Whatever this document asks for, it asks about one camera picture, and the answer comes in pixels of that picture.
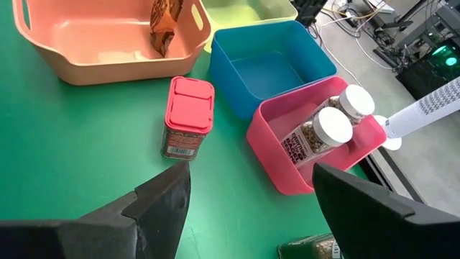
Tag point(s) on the orange plastic bin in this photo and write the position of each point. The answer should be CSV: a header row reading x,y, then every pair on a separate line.
x,y
108,72

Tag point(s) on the black computer with green light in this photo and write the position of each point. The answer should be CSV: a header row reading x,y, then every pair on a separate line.
x,y
424,79

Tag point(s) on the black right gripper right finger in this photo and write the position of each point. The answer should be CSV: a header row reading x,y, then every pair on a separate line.
x,y
366,230

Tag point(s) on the green-lidded spice jar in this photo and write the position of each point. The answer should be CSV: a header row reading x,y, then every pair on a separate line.
x,y
305,248

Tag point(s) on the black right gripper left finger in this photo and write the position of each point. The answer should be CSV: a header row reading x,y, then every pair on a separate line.
x,y
158,223

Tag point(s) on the taco seasoning mix packet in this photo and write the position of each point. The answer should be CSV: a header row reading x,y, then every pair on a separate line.
x,y
163,32

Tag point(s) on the pink plastic bin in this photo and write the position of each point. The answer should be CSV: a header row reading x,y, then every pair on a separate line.
x,y
273,162

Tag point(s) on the red-lidded spice tin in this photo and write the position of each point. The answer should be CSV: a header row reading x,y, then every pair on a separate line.
x,y
188,111

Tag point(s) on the lime green plastic bin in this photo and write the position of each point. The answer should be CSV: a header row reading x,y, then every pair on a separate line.
x,y
251,11

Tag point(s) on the blue plastic bin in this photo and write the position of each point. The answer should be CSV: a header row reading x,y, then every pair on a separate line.
x,y
230,82

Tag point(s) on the black aluminium table frame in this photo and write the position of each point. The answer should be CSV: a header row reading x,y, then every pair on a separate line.
x,y
370,169

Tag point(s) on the white-lidded spice jar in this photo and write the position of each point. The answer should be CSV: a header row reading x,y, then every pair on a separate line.
x,y
357,102
330,126

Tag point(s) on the white cylindrical tower, round base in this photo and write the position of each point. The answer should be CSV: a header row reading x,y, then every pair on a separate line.
x,y
424,111

